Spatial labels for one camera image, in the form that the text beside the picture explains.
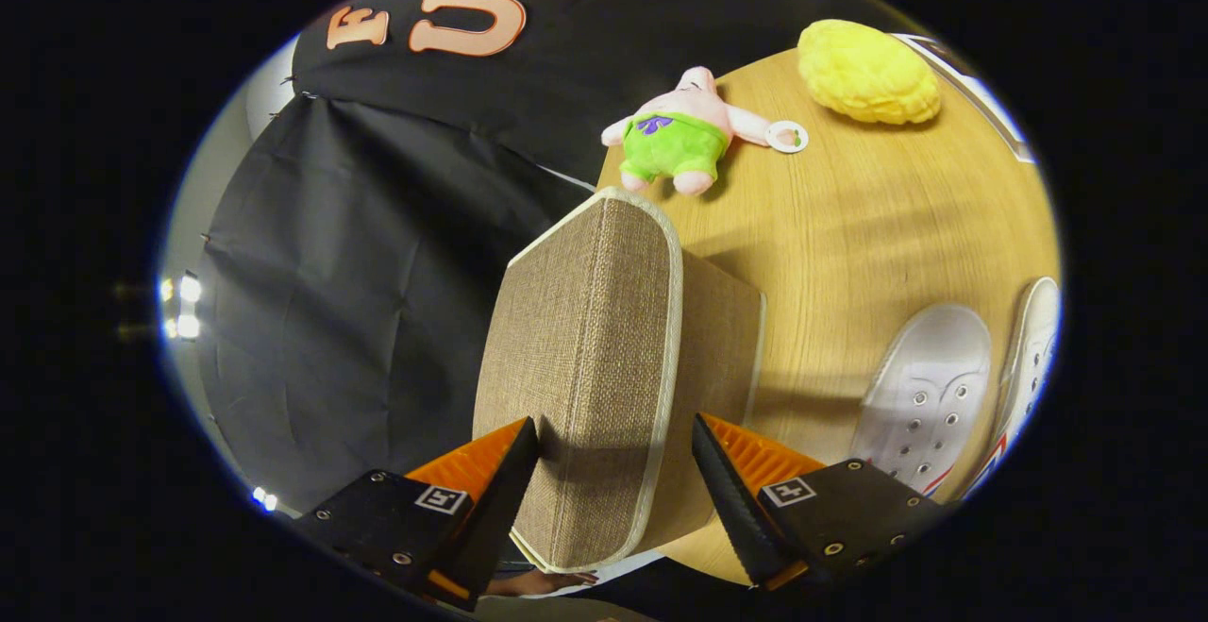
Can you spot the white shoe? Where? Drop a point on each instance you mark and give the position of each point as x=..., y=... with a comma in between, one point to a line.
x=930, y=386
x=1029, y=358

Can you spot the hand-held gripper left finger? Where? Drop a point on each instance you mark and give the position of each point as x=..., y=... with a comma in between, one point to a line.
x=505, y=509

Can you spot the pink plush toy green shorts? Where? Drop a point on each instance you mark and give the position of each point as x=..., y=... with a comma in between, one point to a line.
x=675, y=136

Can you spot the yellow plush toy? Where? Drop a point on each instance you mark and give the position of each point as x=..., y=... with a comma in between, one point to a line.
x=868, y=75

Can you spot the white cover book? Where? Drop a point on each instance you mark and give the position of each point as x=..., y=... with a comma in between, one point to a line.
x=981, y=98

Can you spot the beige fabric storage box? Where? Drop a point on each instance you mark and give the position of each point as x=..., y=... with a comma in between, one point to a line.
x=595, y=358

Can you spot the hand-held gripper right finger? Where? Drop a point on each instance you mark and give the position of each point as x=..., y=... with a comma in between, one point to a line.
x=731, y=499

